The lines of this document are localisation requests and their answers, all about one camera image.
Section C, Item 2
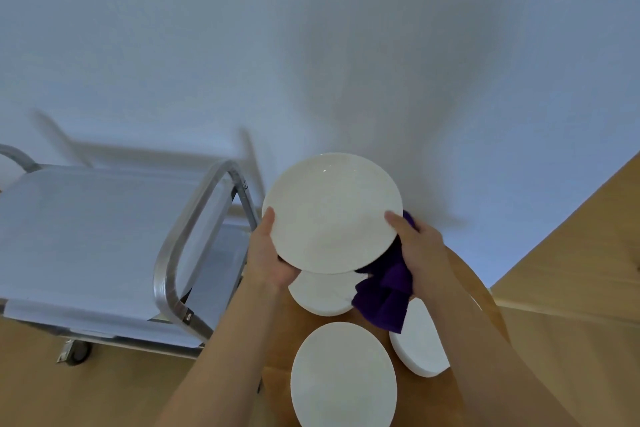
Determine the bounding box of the person's left hand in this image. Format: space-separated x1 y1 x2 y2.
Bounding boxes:
243 206 303 294

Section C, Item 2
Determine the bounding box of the person's right hand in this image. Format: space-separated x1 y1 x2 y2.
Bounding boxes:
384 210 455 304

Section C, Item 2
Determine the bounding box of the purple cleaning cloth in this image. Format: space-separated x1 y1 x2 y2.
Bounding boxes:
351 210 417 334

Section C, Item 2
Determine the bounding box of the stack of white round plates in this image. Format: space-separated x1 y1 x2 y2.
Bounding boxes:
287 269 369 318

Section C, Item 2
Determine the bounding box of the white round dinner plate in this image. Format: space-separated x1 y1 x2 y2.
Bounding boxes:
290 321 399 427
261 152 404 276

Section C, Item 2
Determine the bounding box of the stack of white rectangular plates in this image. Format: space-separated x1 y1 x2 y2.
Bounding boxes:
389 294 483 378

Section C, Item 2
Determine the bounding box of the steel three-tier cart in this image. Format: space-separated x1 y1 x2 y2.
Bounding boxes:
0 143 262 366

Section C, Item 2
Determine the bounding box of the person's right forearm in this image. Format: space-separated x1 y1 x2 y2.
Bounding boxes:
425 284 581 427

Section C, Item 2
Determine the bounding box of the person's left forearm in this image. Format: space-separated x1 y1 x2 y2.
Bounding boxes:
155 279 291 427

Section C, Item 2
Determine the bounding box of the round wooden side table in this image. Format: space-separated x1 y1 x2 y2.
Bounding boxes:
261 246 511 427

